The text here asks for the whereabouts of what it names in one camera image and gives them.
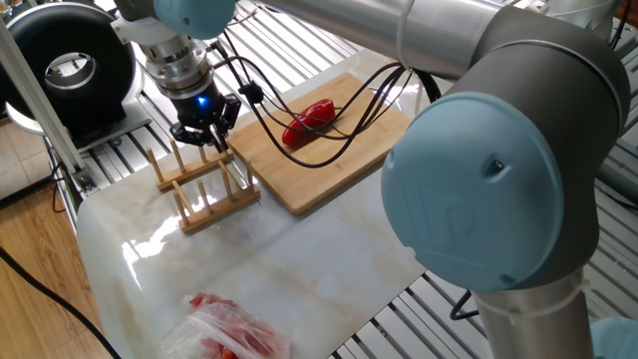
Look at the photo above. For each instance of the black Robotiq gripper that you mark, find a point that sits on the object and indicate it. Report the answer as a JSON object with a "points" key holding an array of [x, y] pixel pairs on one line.
{"points": [[199, 107]]}

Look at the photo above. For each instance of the silver UR5 robot arm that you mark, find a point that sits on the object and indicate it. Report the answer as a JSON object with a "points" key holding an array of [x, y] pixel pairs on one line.
{"points": [[498, 149]]}

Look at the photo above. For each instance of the red chili pepper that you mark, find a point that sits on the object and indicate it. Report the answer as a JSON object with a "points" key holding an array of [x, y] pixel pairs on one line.
{"points": [[309, 119]]}

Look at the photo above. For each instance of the clear bag with chili pieces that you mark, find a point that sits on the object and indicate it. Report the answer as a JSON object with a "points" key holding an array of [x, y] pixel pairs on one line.
{"points": [[234, 331]]}

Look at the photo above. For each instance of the wooden peg rack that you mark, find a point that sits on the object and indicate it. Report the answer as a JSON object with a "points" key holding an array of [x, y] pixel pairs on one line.
{"points": [[214, 209]]}

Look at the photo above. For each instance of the bamboo cutting board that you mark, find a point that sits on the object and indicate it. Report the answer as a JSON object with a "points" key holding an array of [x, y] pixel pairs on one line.
{"points": [[319, 174]]}

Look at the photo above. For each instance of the marble pattern table mat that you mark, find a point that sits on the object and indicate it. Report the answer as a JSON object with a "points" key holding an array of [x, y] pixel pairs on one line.
{"points": [[299, 269]]}

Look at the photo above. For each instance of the white round lamp base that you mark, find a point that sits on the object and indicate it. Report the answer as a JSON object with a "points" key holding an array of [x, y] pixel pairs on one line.
{"points": [[22, 124]]}

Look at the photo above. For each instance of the grey device base plate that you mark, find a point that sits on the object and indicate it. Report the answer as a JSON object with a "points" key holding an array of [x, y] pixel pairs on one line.
{"points": [[132, 122]]}

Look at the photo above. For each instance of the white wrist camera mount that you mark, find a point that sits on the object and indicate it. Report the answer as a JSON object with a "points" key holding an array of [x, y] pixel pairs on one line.
{"points": [[134, 32]]}

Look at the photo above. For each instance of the aluminium profile post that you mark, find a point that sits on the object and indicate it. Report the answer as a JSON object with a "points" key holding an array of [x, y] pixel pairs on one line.
{"points": [[35, 100]]}

